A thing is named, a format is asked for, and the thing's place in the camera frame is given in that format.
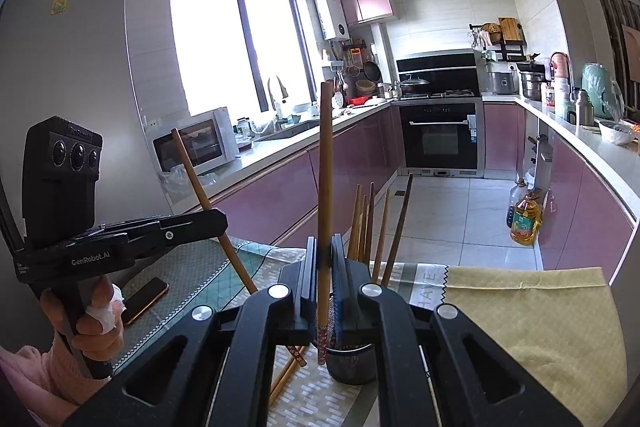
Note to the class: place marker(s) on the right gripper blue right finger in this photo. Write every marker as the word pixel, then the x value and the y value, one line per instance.
pixel 344 310

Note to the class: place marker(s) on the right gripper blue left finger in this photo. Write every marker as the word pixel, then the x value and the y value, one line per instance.
pixel 308 284

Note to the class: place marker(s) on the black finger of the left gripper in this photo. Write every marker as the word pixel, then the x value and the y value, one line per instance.
pixel 155 236

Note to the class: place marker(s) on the pink sleeve forearm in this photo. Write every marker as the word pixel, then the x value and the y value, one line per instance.
pixel 43 388

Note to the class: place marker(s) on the kitchen faucet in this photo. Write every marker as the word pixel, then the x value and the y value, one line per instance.
pixel 277 96

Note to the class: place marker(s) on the wooden chopstick in holder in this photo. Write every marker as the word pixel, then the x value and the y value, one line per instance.
pixel 353 243

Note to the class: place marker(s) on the smartphone with copper edge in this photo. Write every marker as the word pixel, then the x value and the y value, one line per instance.
pixel 143 299

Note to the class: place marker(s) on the dark chopstick in holder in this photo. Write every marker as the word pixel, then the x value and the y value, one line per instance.
pixel 397 235

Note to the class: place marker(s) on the black mesh utensil holder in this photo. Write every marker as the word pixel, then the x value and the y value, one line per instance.
pixel 355 366

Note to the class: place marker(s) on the patterned tablecloth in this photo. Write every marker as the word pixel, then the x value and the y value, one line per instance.
pixel 216 371

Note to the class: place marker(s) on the wooden chopstick on table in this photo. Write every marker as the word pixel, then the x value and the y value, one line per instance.
pixel 295 361

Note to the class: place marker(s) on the white microwave oven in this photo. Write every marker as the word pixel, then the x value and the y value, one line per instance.
pixel 208 138

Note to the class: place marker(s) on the black built-in oven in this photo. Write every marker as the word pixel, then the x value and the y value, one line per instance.
pixel 444 132

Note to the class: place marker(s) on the cooking oil bottle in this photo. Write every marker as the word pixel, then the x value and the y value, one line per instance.
pixel 526 219

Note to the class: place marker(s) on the grey refrigerator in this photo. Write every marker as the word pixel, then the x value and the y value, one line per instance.
pixel 69 58

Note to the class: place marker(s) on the black wok on stove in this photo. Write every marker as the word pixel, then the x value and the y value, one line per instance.
pixel 414 86

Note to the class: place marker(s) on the yellow cloth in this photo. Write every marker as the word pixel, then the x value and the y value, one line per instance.
pixel 560 325

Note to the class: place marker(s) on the white water heater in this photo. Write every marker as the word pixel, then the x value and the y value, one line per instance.
pixel 332 20

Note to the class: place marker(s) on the silver rice cooker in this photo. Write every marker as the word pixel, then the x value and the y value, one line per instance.
pixel 501 78

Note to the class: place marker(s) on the stainless steel pot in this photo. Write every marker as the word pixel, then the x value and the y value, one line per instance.
pixel 532 76

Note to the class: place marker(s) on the mint green appliance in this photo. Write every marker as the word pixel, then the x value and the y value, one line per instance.
pixel 597 82

